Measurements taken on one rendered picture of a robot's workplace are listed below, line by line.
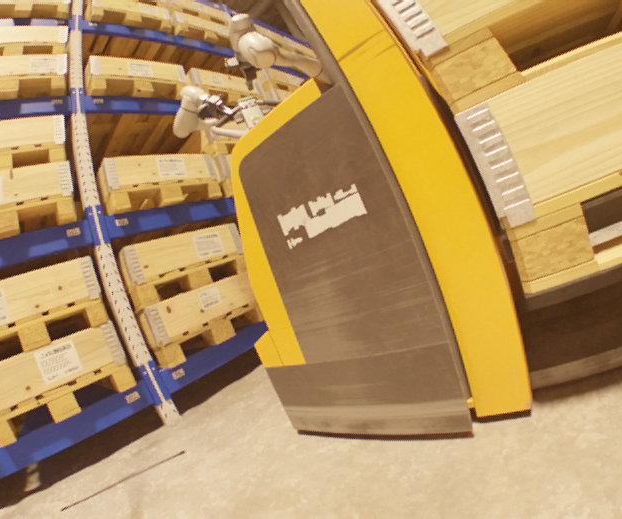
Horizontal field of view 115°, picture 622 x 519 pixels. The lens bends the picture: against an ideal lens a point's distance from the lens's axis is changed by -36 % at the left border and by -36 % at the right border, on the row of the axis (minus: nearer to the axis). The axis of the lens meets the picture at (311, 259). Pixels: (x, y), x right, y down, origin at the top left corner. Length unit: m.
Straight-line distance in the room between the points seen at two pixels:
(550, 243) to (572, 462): 0.41
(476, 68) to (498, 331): 0.50
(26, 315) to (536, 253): 1.75
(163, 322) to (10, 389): 0.88
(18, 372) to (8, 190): 0.86
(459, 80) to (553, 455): 0.72
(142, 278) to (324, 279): 1.19
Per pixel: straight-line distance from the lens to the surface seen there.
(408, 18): 0.66
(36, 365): 1.59
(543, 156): 0.57
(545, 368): 0.82
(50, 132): 2.01
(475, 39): 0.62
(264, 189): 0.77
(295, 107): 0.72
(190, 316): 1.76
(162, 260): 1.78
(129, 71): 2.51
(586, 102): 0.60
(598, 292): 1.19
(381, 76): 0.69
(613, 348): 0.84
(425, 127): 0.63
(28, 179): 1.83
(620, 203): 0.72
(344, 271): 0.67
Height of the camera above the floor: 0.52
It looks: level
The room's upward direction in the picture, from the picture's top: 22 degrees counter-clockwise
